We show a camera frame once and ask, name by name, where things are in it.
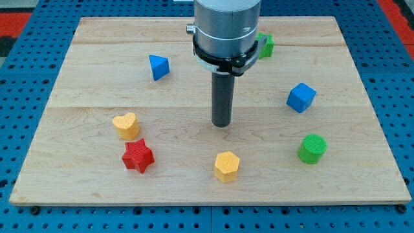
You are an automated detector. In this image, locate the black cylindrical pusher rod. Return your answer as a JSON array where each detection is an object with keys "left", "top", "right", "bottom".
[{"left": 212, "top": 73, "right": 235, "bottom": 128}]

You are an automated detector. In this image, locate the yellow heart block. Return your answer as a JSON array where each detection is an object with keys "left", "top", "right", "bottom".
[{"left": 113, "top": 113, "right": 140, "bottom": 140}]

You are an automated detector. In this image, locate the wooden board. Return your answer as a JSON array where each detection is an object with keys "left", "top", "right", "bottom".
[{"left": 10, "top": 17, "right": 411, "bottom": 206}]

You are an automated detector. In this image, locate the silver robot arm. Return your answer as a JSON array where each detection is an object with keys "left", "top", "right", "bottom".
[{"left": 186, "top": 0, "right": 267, "bottom": 128}]

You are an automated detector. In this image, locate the green cylinder block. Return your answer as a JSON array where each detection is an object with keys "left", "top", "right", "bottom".
[{"left": 298, "top": 134, "right": 327, "bottom": 164}]

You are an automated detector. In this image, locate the black clamp ring mount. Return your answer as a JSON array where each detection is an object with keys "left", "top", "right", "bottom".
[{"left": 192, "top": 36, "right": 267, "bottom": 76}]

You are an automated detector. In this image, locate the red star block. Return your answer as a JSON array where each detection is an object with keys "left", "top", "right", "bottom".
[{"left": 122, "top": 138, "right": 155, "bottom": 174}]

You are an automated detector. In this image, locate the green star block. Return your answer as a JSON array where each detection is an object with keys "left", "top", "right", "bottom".
[{"left": 256, "top": 32, "right": 274, "bottom": 60}]

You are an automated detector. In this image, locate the blue triangle block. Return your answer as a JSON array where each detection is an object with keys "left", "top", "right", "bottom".
[{"left": 149, "top": 54, "right": 170, "bottom": 81}]

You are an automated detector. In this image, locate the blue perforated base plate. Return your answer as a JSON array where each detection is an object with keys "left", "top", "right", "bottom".
[{"left": 1, "top": 0, "right": 413, "bottom": 232}]

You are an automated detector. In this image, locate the blue cube block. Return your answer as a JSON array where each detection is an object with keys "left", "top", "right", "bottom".
[{"left": 287, "top": 83, "right": 316, "bottom": 113}]

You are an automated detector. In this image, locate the yellow hexagon block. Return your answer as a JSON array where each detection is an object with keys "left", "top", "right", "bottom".
[{"left": 214, "top": 151, "right": 240, "bottom": 183}]

